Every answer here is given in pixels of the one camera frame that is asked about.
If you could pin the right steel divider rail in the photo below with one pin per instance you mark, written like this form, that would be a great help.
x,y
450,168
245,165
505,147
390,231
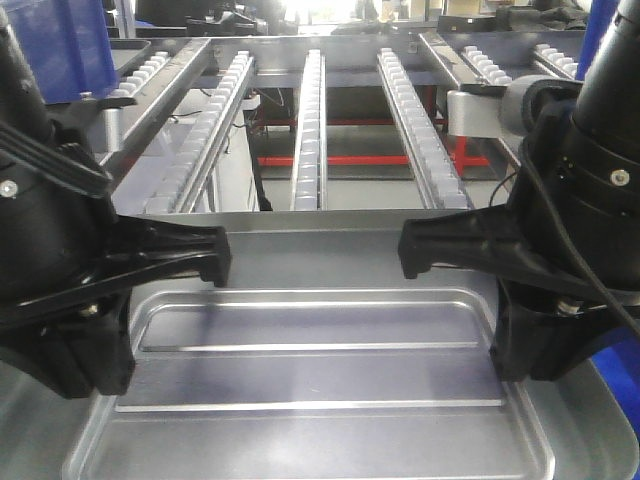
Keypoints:
x,y
457,74

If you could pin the steel divider rail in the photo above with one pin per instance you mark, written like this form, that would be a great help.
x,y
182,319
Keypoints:
x,y
457,74
154,102

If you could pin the right lane roller track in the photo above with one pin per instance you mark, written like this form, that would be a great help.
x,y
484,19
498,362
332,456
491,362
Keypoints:
x,y
488,70

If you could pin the red metal floor frame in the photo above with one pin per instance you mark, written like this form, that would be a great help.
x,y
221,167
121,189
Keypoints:
x,y
358,148

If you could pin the silver metal tray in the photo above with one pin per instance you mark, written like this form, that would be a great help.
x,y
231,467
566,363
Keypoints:
x,y
320,360

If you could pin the blue bin upper left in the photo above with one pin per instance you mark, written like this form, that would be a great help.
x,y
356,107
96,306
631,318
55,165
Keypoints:
x,y
67,46

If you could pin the far left roller track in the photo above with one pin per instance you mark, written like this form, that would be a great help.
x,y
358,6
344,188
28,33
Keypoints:
x,y
133,83

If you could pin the centre roller track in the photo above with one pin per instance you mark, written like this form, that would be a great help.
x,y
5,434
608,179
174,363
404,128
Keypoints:
x,y
310,164

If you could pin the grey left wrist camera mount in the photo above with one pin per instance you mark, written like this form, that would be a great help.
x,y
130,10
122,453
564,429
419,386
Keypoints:
x,y
93,123

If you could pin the blue bin under tray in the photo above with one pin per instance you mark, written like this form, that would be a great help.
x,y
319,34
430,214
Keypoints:
x,y
618,364

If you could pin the left steel divider rail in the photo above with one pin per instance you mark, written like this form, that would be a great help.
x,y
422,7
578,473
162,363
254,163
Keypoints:
x,y
154,102

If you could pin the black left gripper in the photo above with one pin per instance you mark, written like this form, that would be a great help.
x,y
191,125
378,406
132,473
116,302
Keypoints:
x,y
55,230

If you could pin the steel rear cross beam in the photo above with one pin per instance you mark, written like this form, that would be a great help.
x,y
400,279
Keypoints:
x,y
287,54

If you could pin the far right roller track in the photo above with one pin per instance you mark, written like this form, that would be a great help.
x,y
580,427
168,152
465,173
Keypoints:
x,y
554,61

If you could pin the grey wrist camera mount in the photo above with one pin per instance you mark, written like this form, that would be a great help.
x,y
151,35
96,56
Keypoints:
x,y
492,107
93,123

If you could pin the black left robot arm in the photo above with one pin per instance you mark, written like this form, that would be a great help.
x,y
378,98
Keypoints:
x,y
20,70

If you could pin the right-centre roller track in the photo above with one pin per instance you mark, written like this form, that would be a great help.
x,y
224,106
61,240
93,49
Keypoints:
x,y
438,183

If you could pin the blue bin upper right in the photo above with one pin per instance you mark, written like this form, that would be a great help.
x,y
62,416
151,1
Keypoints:
x,y
600,16

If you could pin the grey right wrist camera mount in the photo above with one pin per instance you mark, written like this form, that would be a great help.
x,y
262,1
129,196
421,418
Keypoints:
x,y
492,107

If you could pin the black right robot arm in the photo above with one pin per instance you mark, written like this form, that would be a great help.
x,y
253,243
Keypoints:
x,y
565,245

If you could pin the left-centre roller track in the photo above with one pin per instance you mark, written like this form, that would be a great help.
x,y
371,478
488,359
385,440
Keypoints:
x,y
185,181

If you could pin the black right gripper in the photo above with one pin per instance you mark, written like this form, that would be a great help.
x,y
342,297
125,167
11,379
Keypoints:
x,y
585,147

